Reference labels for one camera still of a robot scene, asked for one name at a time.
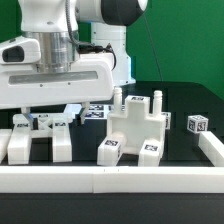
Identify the white tagged cube nut right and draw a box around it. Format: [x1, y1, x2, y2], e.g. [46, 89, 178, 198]
[187, 115, 208, 134]

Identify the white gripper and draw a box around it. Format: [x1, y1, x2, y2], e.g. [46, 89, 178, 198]
[0, 53, 114, 130]

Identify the white right fence bar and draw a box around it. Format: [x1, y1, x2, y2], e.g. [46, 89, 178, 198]
[198, 131, 224, 167]

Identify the white chair back frame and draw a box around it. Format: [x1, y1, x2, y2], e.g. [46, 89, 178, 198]
[7, 113, 73, 165]

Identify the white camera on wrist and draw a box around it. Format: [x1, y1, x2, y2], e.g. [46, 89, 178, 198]
[0, 36, 41, 65]

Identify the white fence bar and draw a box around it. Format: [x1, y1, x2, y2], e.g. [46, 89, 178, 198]
[0, 166, 224, 193]
[198, 131, 224, 167]
[0, 129, 12, 163]

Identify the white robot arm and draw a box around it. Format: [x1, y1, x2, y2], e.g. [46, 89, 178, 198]
[0, 0, 148, 114]

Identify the white chair seat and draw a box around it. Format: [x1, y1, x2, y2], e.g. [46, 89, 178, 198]
[107, 87, 166, 154]

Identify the white left fence bar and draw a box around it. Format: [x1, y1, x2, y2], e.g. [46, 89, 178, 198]
[0, 129, 12, 163]

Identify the white sheet with tags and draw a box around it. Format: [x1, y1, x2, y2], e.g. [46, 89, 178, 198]
[64, 104, 114, 120]

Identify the white tagged cube nut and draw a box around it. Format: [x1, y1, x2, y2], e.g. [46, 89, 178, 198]
[162, 112, 171, 130]
[187, 115, 208, 134]

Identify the white front fence bar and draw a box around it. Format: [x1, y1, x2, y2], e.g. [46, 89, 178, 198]
[0, 166, 224, 193]

